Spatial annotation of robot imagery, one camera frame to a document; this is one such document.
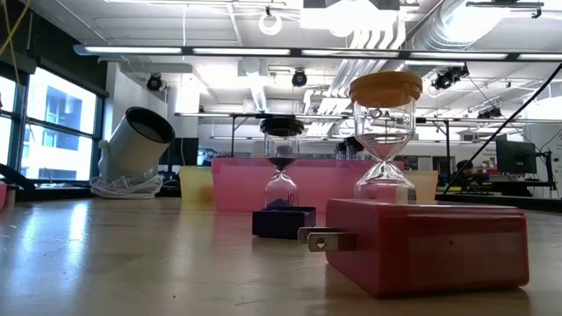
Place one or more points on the large window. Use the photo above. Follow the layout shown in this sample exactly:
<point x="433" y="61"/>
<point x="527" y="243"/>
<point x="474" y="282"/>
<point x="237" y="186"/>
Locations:
<point x="57" y="145"/>

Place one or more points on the white cylindrical spotlight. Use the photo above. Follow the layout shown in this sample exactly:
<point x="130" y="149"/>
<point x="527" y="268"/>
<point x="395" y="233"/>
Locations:
<point x="131" y="153"/>

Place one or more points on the dark background screen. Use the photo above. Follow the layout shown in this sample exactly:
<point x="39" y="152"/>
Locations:
<point x="186" y="151"/>

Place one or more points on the black-capped red sand hourglass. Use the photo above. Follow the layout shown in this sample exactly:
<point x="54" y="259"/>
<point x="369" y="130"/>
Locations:
<point x="353" y="145"/>

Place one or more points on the black background rig frame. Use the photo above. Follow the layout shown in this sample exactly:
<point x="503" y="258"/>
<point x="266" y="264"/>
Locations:
<point x="189" y="114"/>

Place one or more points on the black background monitor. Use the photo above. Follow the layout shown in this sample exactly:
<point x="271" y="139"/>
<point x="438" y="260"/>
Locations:
<point x="516" y="157"/>

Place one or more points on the large red wall charger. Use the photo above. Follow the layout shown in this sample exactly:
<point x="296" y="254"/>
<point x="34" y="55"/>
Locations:
<point x="421" y="250"/>

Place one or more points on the mauve-capped hourglass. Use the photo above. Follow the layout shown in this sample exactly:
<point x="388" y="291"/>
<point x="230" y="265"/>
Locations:
<point x="340" y="151"/>

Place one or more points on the yellow translucent bin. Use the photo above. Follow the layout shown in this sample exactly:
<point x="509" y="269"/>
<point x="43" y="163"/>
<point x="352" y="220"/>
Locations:
<point x="195" y="184"/>

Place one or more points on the cream translucent bin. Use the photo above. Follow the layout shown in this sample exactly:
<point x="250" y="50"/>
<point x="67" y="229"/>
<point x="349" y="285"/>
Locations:
<point x="423" y="186"/>

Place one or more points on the black background desk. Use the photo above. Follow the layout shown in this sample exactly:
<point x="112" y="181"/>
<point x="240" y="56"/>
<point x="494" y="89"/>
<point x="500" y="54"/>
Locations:
<point x="500" y="199"/>

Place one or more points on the pink wall charger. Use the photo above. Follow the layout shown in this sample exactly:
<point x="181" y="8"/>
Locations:
<point x="2" y="195"/>

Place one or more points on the black ceiling camera cluster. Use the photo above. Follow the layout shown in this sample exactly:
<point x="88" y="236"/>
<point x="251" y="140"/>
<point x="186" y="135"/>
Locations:
<point x="445" y="80"/>

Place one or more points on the pink plastic bin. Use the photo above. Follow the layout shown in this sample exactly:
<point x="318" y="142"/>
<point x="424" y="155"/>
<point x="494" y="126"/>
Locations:
<point x="241" y="184"/>

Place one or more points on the overhead rig light bar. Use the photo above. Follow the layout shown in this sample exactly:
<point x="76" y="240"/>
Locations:
<point x="241" y="51"/>

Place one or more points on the black monitor stand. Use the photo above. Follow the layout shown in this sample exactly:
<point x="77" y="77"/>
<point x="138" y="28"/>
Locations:
<point x="549" y="167"/>

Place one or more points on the black ceiling-mounted camera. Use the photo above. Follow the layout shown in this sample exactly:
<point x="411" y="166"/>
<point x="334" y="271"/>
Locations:
<point x="154" y="82"/>
<point x="299" y="78"/>

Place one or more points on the black angled strut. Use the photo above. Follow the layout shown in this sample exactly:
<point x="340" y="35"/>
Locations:
<point x="13" y="174"/>

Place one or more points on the blue digital timer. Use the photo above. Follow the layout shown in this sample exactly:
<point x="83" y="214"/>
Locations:
<point x="281" y="224"/>

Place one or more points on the black-capped blue sand hourglass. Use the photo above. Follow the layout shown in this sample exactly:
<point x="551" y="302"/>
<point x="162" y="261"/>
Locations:
<point x="281" y="127"/>

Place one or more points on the person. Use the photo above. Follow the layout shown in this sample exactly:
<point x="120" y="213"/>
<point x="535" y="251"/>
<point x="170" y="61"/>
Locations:
<point x="464" y="166"/>

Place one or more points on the silver ceiling ventilation duct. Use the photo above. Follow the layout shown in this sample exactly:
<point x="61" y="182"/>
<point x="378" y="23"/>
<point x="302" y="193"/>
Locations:
<point x="417" y="41"/>

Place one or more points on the yellow-capped hourglass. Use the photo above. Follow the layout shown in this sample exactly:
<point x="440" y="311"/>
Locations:
<point x="385" y="90"/>

